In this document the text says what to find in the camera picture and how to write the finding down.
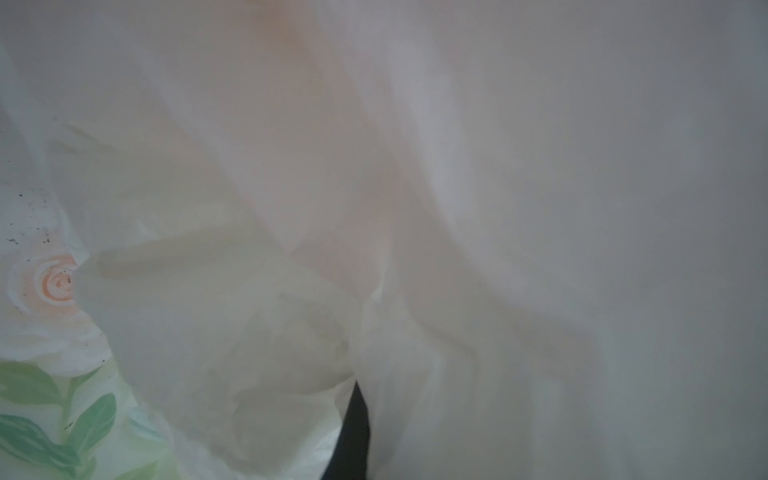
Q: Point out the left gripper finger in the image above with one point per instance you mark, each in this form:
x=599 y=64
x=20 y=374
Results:
x=349 y=460

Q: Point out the white plastic bag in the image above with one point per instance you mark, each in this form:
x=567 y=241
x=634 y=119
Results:
x=534 y=233

